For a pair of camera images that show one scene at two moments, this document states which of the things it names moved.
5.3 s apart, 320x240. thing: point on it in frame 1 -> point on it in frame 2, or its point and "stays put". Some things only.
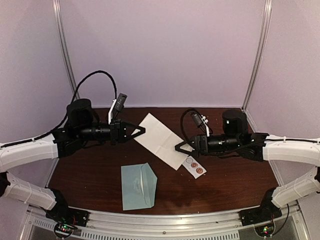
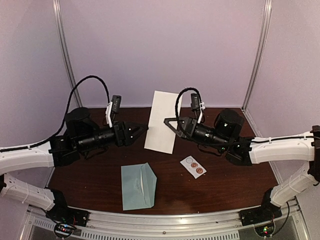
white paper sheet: x=161 y=142 -> x=160 y=136
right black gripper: x=200 y=146 -> x=186 y=130
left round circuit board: x=63 y=230 stays put
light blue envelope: x=139 y=185 stays put
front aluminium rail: x=162 y=226 stays put
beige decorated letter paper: x=142 y=182 stays put
